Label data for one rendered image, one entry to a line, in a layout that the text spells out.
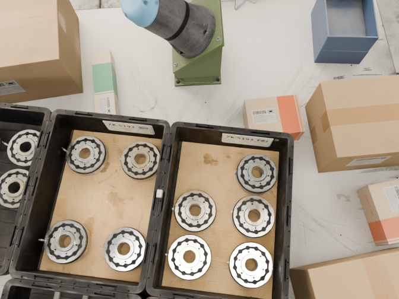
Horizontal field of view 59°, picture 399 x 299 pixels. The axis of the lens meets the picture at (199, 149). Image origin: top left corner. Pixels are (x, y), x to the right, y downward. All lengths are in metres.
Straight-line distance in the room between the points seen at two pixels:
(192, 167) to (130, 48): 0.52
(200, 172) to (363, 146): 0.43
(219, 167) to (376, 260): 0.42
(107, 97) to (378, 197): 0.82
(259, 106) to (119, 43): 0.54
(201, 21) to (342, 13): 0.51
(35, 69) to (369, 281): 1.00
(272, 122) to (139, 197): 0.44
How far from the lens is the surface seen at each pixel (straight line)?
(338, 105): 1.02
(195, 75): 1.12
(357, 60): 1.28
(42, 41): 1.11
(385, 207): 1.07
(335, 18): 1.29
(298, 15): 1.36
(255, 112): 1.05
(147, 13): 0.93
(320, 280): 0.86
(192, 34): 0.99
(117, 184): 0.94
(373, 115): 1.04
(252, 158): 0.91
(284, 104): 1.08
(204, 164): 0.93
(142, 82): 1.19
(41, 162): 0.91
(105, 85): 1.14
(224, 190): 0.91
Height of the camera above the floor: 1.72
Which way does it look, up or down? 72 degrees down
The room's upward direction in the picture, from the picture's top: 3 degrees counter-clockwise
